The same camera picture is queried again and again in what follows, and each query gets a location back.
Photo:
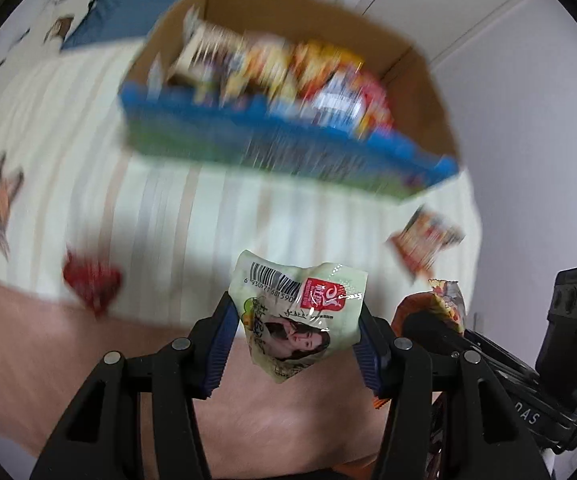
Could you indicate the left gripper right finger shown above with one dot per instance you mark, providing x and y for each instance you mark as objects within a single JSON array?
[{"x": 482, "y": 436}]

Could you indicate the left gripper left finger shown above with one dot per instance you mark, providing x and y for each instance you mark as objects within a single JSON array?
[{"x": 99, "y": 434}]

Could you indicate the orange panda snack packet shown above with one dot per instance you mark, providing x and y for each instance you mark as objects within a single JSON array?
[{"x": 445, "y": 301}]

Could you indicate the small red snack packet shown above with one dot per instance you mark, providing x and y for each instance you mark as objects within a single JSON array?
[{"x": 96, "y": 283}]

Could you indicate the pale green snack packet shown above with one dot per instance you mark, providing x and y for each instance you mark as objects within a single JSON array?
[{"x": 295, "y": 317}]

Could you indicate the yellow Sedaap noodle packet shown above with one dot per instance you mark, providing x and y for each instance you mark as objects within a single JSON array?
[{"x": 334, "y": 90}]

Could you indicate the white chocolate biscuit packet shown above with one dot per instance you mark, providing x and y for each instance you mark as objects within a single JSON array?
[{"x": 205, "y": 49}]

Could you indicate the yellow clear snack packet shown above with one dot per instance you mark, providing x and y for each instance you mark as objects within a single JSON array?
[{"x": 262, "y": 62}]

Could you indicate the striped pink cat blanket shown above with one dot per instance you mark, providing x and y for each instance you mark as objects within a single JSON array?
[{"x": 175, "y": 230}]

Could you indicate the cardboard milk box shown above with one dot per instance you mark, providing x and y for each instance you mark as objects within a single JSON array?
[{"x": 166, "y": 120}]

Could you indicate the bear print long pillow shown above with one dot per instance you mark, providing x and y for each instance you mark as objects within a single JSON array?
[{"x": 36, "y": 31}]

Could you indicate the blue bed sheet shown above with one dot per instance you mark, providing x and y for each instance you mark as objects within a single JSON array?
[{"x": 114, "y": 20}]

